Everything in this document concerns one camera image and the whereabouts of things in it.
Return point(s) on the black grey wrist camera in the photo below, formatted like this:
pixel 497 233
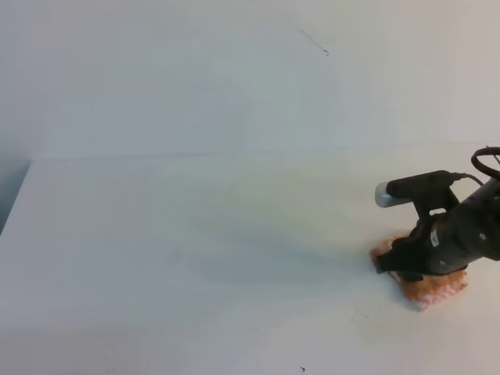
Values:
pixel 427 192

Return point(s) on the pink white checkered rag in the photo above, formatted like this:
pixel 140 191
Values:
pixel 421 291

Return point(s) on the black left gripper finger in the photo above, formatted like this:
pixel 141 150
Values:
pixel 383 261

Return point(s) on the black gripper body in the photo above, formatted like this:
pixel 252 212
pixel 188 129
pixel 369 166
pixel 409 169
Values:
pixel 449 234

